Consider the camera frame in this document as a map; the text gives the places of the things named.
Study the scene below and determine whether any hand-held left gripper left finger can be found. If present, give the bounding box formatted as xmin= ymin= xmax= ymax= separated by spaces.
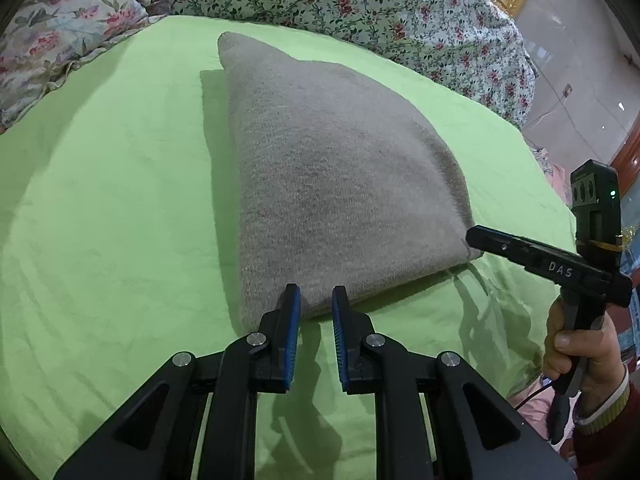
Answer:
xmin=52 ymin=283 xmax=302 ymax=480

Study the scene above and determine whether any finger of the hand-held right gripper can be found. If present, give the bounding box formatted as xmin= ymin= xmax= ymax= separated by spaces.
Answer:
xmin=466 ymin=225 xmax=533 ymax=267

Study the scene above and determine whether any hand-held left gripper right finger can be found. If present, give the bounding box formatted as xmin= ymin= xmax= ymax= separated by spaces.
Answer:
xmin=331 ymin=286 xmax=578 ymax=480

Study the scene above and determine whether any grey towel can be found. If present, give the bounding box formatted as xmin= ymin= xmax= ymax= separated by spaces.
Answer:
xmin=216 ymin=31 xmax=483 ymax=333

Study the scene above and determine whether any person's right forearm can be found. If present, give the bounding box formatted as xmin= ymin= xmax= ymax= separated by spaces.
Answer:
xmin=570 ymin=365 xmax=640 ymax=480

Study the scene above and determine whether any person's right hand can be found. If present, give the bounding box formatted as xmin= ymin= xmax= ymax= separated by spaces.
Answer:
xmin=542 ymin=300 xmax=631 ymax=416

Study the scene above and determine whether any red-brown wooden furniture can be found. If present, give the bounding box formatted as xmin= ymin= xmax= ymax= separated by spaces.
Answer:
xmin=612 ymin=135 xmax=640 ymax=186

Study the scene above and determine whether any pale patterned cloth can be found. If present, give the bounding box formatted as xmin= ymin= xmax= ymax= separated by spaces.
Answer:
xmin=530 ymin=145 xmax=573 ymax=206

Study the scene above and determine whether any pink plaid cloth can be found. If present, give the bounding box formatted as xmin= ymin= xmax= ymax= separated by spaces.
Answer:
xmin=505 ymin=385 xmax=576 ymax=456

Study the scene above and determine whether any green bed sheet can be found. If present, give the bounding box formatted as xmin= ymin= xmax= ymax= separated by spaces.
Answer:
xmin=0 ymin=14 xmax=578 ymax=480

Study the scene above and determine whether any pastel floral pillow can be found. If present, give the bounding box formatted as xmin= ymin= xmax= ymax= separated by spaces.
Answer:
xmin=0 ymin=0 xmax=168 ymax=133

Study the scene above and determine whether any black cable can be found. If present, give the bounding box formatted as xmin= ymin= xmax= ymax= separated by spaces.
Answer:
xmin=510 ymin=382 xmax=553 ymax=408

